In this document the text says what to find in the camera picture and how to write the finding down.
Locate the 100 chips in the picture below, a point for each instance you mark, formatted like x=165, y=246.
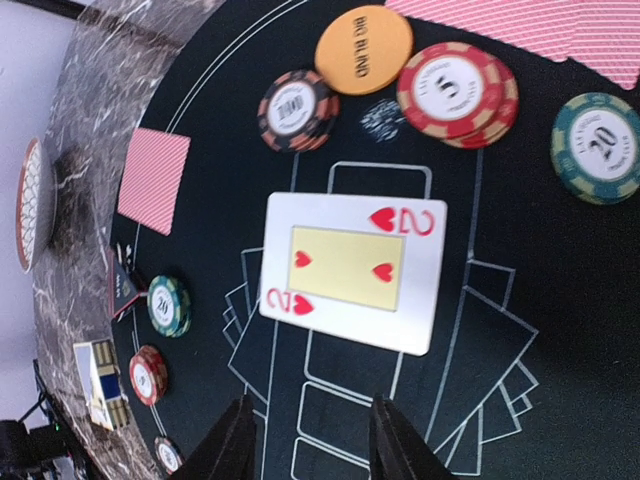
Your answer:
x=297, y=112

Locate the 100 chips mat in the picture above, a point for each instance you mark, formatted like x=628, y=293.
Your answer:
x=168, y=454

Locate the floral ceramic plate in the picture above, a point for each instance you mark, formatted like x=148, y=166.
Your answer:
x=36, y=205

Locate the two of hearts card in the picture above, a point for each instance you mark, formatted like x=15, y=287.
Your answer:
x=362, y=268

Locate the dealt card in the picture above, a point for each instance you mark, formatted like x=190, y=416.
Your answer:
x=541, y=27
x=151, y=179

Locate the red 5 chips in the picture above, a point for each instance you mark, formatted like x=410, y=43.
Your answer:
x=148, y=375
x=458, y=94

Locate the round black poker mat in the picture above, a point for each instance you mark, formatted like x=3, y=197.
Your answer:
x=533, y=366

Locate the triangular all in marker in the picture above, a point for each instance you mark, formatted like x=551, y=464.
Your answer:
x=122, y=290

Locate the yellow card box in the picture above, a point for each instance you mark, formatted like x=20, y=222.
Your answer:
x=100, y=379

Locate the green chips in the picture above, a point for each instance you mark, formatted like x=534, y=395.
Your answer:
x=169, y=306
x=595, y=148

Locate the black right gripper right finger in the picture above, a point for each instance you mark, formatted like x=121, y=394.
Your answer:
x=396, y=450

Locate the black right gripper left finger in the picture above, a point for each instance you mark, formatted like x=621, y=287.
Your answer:
x=228, y=450

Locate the orange big blind button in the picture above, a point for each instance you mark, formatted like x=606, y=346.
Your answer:
x=364, y=50

